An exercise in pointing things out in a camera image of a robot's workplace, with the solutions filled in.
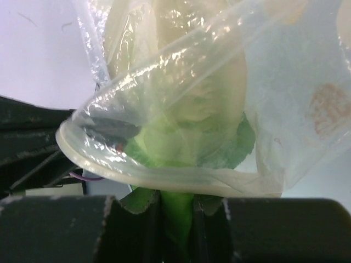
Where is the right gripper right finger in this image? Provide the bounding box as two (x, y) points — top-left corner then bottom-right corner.
(190, 195), (350, 262)

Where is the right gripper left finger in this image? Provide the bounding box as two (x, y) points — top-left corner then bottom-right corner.
(1, 189), (162, 262)

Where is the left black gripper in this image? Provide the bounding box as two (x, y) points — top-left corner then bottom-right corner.
(1, 97), (101, 196)

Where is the white-dotted zip top bag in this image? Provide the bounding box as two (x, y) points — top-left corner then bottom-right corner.
(56, 1), (350, 197)

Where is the toy napa cabbage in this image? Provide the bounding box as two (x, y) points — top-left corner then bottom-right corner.
(105, 0), (257, 258)

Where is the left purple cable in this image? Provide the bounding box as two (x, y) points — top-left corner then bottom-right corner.
(69, 171), (105, 182)

